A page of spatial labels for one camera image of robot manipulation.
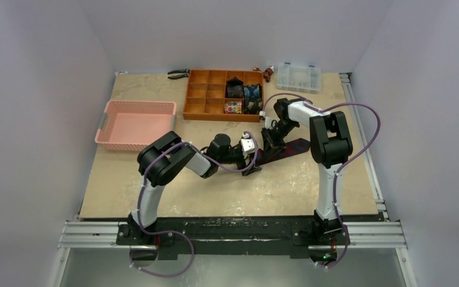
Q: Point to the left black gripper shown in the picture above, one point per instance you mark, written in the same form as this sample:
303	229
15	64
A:
241	164

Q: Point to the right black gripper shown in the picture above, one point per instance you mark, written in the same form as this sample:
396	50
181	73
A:
272	134

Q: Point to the red navy striped tie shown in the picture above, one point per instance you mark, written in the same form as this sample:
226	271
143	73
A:
296	147

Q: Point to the orange compartment tray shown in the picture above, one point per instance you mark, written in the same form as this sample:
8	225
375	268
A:
207	98

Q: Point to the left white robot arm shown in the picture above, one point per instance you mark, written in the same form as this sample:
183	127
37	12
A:
160	162

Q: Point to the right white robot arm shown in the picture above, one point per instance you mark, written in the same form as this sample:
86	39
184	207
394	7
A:
330	145

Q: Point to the black gold rolled tie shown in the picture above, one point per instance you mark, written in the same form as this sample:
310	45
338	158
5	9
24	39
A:
252	106

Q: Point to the colourful dotted rolled tie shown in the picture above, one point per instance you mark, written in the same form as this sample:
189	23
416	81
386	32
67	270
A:
233	106

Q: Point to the blue patterned rolled tie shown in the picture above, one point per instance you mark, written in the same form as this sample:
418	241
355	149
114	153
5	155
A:
252	91

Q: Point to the dark rolled tie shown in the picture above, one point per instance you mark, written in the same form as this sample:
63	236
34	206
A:
234	88

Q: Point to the clear plastic organizer box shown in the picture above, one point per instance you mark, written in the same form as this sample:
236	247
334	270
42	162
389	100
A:
303	79

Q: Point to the brown small tool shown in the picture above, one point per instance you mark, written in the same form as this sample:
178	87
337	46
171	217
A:
267	73

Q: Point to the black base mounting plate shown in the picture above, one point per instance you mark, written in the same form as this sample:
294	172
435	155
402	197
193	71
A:
298	237

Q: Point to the pink plastic basket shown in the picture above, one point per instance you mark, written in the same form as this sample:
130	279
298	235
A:
132	125

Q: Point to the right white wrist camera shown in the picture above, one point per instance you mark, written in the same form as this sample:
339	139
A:
267	121

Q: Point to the black handled pliers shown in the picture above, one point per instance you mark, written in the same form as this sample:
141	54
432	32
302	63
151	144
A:
178	74

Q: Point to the aluminium frame rail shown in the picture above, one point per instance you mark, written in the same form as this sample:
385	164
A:
375	232

